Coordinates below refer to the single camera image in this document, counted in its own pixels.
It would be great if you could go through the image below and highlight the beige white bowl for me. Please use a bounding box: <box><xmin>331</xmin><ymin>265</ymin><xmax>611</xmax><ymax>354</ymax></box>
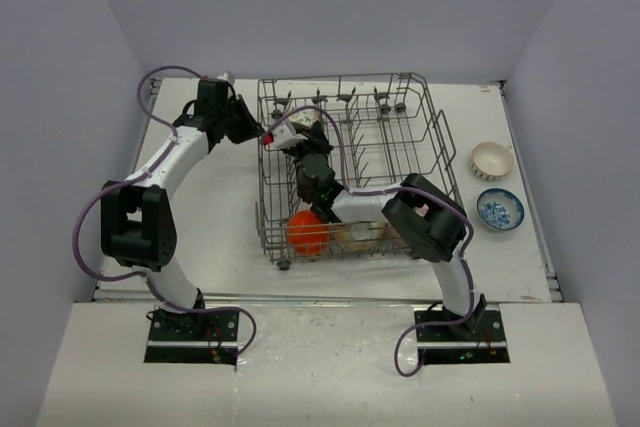
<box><xmin>470</xmin><ymin>142</ymin><xmax>515</xmax><ymax>182</ymax></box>

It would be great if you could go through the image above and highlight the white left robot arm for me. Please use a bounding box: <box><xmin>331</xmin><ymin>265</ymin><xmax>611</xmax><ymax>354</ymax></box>
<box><xmin>100</xmin><ymin>77</ymin><xmax>264</xmax><ymax>340</ymax></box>

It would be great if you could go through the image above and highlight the blue patterned bowl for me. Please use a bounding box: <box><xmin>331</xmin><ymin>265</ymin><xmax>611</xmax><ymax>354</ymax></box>
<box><xmin>476</xmin><ymin>188</ymin><xmax>525</xmax><ymax>232</ymax></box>

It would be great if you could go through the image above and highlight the floral white bowl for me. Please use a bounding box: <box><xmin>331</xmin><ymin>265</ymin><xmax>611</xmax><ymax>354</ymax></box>
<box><xmin>289</xmin><ymin>108</ymin><xmax>320</xmax><ymax>129</ymax></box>

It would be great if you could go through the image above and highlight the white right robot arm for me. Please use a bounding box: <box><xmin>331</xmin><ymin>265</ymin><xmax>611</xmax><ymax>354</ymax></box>
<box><xmin>272</xmin><ymin>121</ymin><xmax>486</xmax><ymax>340</ymax></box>

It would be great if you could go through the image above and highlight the orange bowl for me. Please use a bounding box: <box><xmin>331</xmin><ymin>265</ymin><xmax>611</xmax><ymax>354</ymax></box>
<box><xmin>287</xmin><ymin>210</ymin><xmax>330</xmax><ymax>256</ymax></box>

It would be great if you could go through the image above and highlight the yellow rimmed white bowl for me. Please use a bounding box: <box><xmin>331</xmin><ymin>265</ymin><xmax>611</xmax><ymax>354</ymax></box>
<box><xmin>332</xmin><ymin>222</ymin><xmax>386</xmax><ymax>253</ymax></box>

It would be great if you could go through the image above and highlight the pink rimmed white bowl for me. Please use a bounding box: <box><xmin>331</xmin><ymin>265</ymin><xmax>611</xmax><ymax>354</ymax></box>
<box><xmin>385</xmin><ymin>224</ymin><xmax>408</xmax><ymax>249</ymax></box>

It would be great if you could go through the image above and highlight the grey wire dish rack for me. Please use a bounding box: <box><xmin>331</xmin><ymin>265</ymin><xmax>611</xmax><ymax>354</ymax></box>
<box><xmin>256</xmin><ymin>72</ymin><xmax>462</xmax><ymax>270</ymax></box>

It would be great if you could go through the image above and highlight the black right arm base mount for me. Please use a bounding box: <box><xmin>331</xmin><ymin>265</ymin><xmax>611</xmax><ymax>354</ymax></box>
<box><xmin>416</xmin><ymin>305</ymin><xmax>510</xmax><ymax>366</ymax></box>

